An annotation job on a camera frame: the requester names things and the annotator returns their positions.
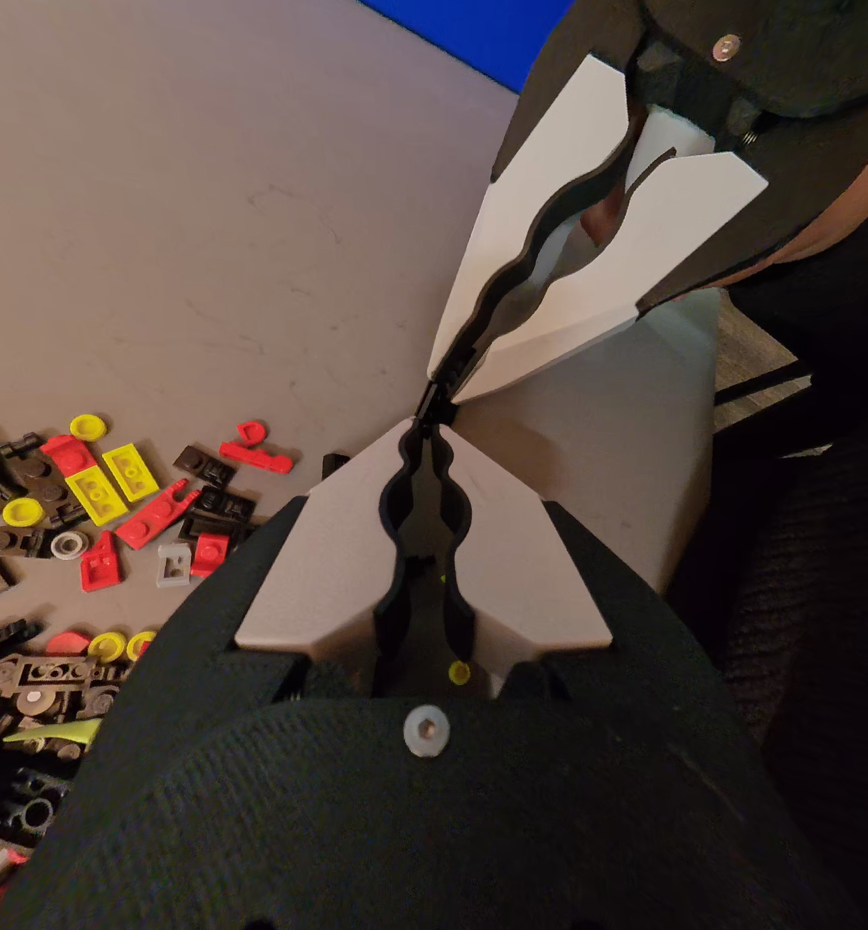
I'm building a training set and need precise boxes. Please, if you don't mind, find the blue panel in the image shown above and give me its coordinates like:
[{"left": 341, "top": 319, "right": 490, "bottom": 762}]
[{"left": 357, "top": 0, "right": 576, "bottom": 94}]

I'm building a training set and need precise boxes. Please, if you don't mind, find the black lego assembly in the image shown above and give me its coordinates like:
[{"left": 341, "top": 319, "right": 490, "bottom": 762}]
[{"left": 414, "top": 347, "right": 479, "bottom": 442}]

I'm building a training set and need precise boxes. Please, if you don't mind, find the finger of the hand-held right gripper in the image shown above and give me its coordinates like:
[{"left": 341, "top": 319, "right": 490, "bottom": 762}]
[
  {"left": 427, "top": 52, "right": 633, "bottom": 380},
  {"left": 450, "top": 105, "right": 771, "bottom": 405}
]

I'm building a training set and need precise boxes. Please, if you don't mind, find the pile of lego pieces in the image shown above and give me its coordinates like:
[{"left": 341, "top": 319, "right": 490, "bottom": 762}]
[{"left": 0, "top": 414, "right": 295, "bottom": 909}]

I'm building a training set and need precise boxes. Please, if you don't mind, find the person's dark knit clothing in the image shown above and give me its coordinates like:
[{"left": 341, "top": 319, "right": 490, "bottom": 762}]
[{"left": 670, "top": 182, "right": 868, "bottom": 930}]

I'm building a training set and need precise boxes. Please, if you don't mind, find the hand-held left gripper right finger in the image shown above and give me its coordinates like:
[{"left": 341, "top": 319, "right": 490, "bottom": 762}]
[{"left": 430, "top": 423, "right": 614, "bottom": 700}]

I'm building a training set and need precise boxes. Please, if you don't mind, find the person's right hand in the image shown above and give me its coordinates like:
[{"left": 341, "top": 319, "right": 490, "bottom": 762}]
[{"left": 670, "top": 140, "right": 868, "bottom": 305}]

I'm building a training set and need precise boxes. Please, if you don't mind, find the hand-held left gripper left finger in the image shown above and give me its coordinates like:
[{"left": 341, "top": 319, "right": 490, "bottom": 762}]
[{"left": 234, "top": 418, "right": 426, "bottom": 695}]

